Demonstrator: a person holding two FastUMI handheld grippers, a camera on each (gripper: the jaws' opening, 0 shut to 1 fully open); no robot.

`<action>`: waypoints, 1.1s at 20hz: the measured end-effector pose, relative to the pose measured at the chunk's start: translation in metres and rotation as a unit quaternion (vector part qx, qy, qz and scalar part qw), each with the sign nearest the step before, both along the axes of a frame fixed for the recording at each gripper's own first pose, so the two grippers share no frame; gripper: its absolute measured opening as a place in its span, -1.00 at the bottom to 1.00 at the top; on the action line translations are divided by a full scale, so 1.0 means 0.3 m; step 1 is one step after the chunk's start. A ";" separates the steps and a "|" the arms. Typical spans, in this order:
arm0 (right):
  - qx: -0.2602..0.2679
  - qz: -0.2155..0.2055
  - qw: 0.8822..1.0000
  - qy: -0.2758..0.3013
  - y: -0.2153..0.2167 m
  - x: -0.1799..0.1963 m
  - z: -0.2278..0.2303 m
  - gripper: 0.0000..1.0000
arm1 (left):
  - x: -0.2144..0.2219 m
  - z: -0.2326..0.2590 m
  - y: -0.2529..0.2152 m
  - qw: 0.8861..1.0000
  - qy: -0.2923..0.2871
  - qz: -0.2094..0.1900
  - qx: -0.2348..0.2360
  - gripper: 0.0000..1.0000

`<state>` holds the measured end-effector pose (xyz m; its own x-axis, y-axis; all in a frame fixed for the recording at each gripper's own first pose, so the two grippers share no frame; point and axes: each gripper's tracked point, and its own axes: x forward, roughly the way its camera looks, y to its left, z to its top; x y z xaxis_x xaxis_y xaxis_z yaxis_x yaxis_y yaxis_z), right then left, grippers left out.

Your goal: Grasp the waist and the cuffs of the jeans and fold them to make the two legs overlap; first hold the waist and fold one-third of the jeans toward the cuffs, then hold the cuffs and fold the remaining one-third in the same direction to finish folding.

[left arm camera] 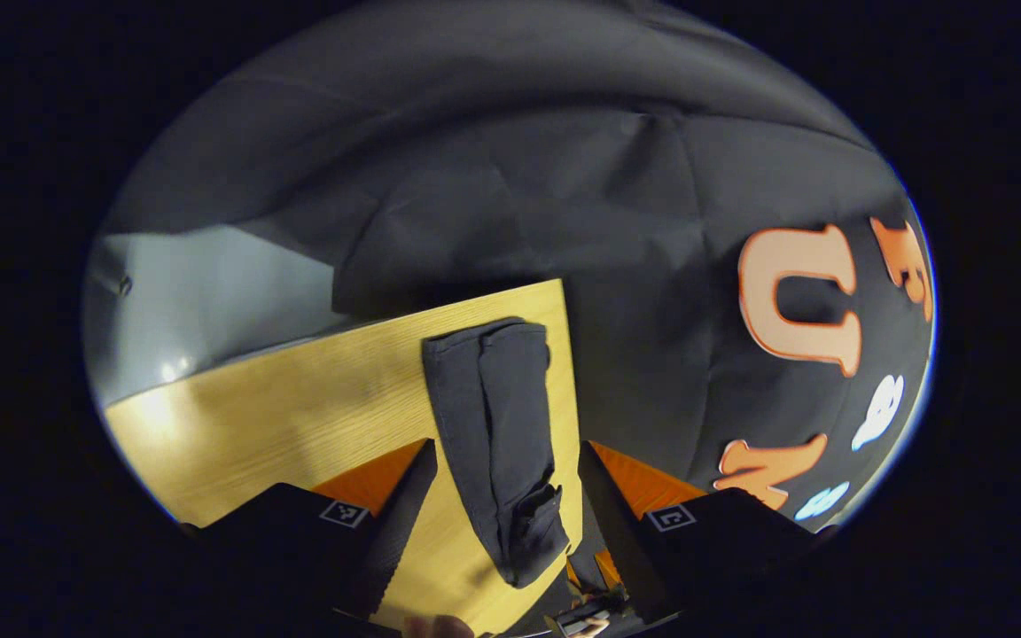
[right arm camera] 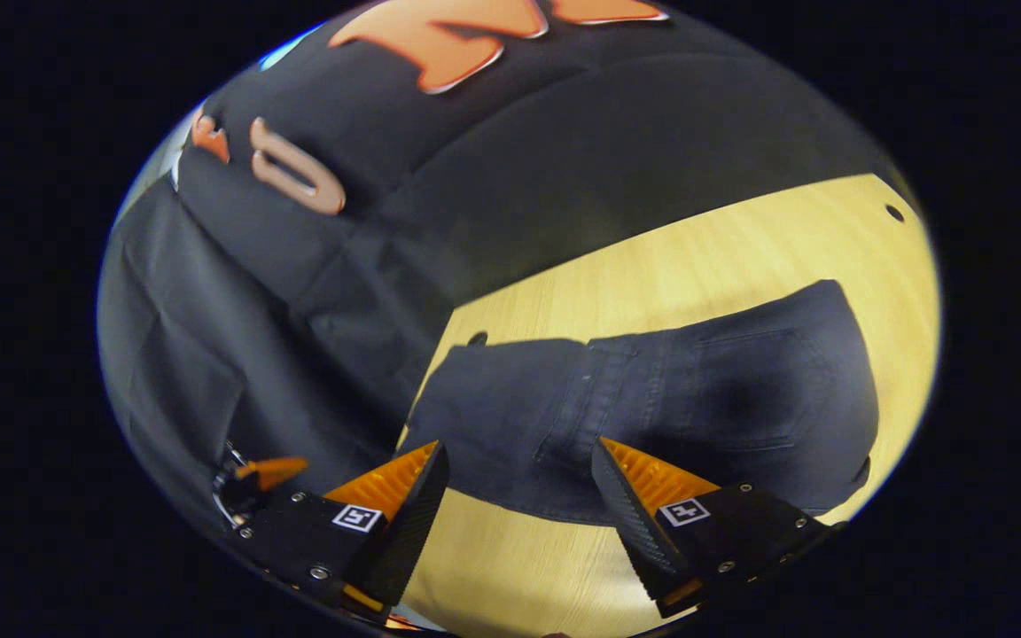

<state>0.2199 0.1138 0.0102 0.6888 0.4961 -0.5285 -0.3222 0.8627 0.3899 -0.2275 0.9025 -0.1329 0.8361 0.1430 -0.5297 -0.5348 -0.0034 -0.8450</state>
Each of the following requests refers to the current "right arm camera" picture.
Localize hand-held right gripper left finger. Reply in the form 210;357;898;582
238;440;452;625

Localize dark blue jeans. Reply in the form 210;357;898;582
398;280;882;527

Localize black backdrop cloth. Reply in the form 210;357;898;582
96;0;924;533

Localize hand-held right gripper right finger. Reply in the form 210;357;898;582
589;435;846;619

